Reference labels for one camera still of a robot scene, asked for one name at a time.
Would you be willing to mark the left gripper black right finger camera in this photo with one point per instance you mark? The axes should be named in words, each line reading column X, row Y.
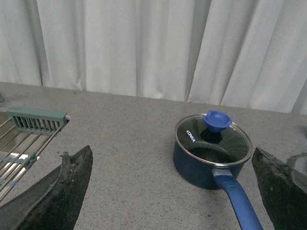
column 283, row 190

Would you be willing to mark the green dish drying rack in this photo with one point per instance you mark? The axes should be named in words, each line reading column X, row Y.
column 24, row 133

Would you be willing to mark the glass lid with blue knob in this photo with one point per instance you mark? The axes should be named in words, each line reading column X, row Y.
column 213, row 138

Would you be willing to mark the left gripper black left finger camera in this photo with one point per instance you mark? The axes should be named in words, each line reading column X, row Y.
column 54, row 202

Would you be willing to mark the dark blue saucepan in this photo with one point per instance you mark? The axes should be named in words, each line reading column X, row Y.
column 214, row 177

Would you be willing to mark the white curtain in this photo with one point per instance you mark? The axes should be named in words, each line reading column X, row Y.
column 241, row 53

